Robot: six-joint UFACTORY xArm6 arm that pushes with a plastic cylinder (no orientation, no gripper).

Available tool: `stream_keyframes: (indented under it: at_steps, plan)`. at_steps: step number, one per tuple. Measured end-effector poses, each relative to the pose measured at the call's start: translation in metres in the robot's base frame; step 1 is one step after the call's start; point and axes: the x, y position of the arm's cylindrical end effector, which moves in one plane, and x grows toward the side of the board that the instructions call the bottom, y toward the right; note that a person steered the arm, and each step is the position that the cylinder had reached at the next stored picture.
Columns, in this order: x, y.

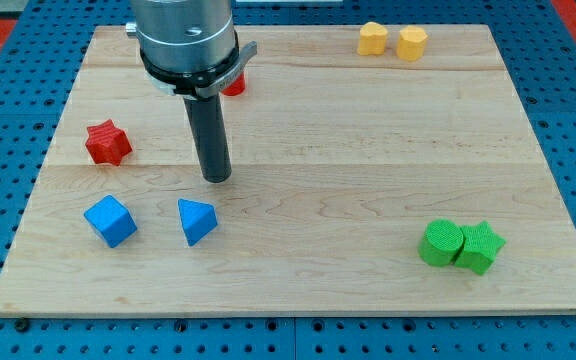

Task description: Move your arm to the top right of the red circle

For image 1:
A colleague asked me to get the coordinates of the yellow heart block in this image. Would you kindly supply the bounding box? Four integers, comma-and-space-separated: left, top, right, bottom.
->
357, 22, 389, 56

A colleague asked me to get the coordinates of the blue cube block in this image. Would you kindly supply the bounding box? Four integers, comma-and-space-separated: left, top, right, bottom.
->
84, 195, 137, 248

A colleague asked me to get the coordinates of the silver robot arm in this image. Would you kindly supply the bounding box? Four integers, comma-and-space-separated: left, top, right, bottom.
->
126, 0, 257, 99

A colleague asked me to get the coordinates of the red star block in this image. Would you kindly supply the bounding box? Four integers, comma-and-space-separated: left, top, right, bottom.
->
85, 119, 132, 166

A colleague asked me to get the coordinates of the green circle block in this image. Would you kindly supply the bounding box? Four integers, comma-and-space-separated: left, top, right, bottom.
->
418, 219, 464, 267

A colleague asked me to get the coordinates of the green star block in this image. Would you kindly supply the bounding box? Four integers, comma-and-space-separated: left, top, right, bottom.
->
454, 221, 506, 275

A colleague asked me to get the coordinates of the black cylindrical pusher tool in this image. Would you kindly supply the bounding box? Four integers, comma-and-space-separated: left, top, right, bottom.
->
184, 95, 232, 183

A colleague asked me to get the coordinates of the red circle block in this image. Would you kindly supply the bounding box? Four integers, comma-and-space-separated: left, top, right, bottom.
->
221, 73, 246, 96

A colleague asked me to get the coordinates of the wooden board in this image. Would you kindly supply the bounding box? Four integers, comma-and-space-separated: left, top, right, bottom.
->
0, 25, 576, 319

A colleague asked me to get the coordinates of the blue triangle block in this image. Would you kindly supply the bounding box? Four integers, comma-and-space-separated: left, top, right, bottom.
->
178, 199, 218, 247

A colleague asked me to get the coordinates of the yellow hexagon block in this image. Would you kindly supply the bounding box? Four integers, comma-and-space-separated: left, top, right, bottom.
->
395, 25, 428, 62

